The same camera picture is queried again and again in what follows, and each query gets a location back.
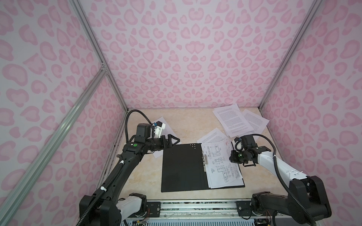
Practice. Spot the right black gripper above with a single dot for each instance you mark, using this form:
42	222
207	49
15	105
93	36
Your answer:
233	158

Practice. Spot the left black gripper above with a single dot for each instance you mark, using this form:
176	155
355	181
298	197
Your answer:
168	143

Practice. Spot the technical drawing sheet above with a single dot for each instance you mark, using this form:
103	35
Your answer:
217	155

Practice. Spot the red and black folder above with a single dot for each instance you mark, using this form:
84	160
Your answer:
183	169

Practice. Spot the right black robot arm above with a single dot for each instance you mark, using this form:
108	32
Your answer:
306	200

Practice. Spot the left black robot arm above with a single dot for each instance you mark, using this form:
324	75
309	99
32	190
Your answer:
118	180

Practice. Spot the lower left paper sheet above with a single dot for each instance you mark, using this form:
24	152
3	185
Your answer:
167	130

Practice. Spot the large text sheet far right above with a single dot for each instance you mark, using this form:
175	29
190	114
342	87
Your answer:
232	120

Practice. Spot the text sheet right corner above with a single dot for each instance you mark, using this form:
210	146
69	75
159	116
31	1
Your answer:
257	122

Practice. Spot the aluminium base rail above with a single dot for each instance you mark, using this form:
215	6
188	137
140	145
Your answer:
200	213

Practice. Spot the aluminium frame post left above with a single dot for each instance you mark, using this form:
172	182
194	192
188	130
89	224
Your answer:
80	13

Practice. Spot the aluminium frame post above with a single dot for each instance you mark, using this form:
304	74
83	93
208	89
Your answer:
306	23
80	13

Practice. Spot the aluminium frame post right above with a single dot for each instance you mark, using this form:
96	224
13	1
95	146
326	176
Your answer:
306	23

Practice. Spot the aluminium frame strut left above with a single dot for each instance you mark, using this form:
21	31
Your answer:
32	174

